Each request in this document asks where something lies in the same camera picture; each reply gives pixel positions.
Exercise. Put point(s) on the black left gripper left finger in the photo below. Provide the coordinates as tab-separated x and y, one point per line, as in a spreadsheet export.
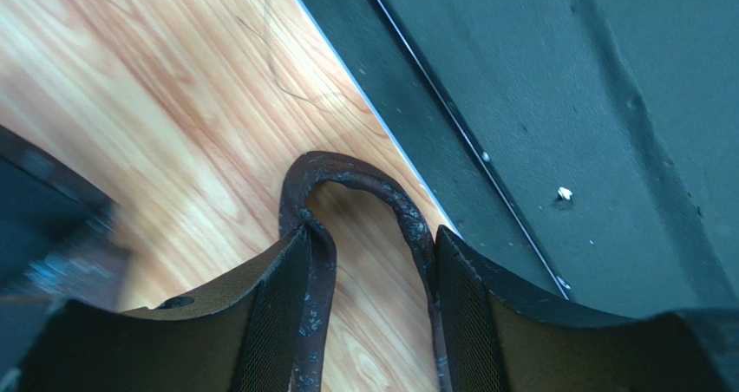
238	332

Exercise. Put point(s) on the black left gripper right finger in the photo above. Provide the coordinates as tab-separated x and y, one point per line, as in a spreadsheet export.
503	333

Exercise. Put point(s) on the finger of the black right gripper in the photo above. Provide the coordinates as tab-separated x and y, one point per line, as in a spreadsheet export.
55	242

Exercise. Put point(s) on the dark floral necktie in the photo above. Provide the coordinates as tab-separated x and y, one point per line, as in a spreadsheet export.
304	175

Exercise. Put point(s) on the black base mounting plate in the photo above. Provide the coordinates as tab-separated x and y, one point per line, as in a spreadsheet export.
590	146

